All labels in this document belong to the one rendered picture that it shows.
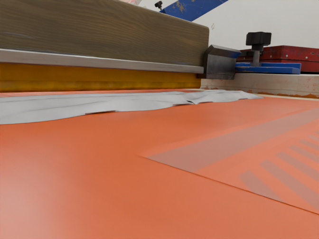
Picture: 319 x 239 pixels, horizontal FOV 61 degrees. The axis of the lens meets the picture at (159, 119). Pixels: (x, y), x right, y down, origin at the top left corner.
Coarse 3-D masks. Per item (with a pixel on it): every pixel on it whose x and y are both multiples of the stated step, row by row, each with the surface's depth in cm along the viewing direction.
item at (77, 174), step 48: (0, 96) 25; (0, 144) 10; (48, 144) 10; (96, 144) 10; (144, 144) 10; (0, 192) 6; (48, 192) 6; (96, 192) 6; (144, 192) 6; (192, 192) 6; (240, 192) 6
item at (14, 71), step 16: (0, 64) 22; (16, 64) 23; (32, 80) 24; (48, 80) 26; (64, 80) 27; (80, 80) 28; (96, 80) 30; (112, 80) 31; (128, 80) 33; (144, 80) 35; (160, 80) 38; (176, 80) 40; (192, 80) 43
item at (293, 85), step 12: (204, 84) 54; (216, 84) 52; (228, 84) 50; (240, 84) 49; (252, 84) 47; (264, 84) 46; (276, 84) 45; (288, 84) 43; (300, 84) 42; (312, 84) 41; (300, 96) 42; (312, 96) 41
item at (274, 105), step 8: (264, 96) 41; (200, 104) 26; (208, 104) 26; (216, 104) 26; (224, 104) 26; (232, 104) 27; (240, 104) 27; (248, 104) 28; (256, 104) 28; (264, 104) 28; (272, 104) 29; (280, 104) 29; (288, 104) 29; (296, 104) 30; (304, 104) 30; (312, 104) 31; (264, 112) 22; (272, 112) 22; (280, 112) 22; (288, 112) 22
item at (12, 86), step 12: (0, 84) 22; (12, 84) 23; (24, 84) 24; (36, 84) 25; (48, 84) 26; (60, 84) 26; (72, 84) 27; (84, 84) 29; (96, 84) 30; (108, 84) 31; (120, 84) 32; (132, 84) 34; (144, 84) 35; (156, 84) 37; (168, 84) 39; (180, 84) 41; (192, 84) 43
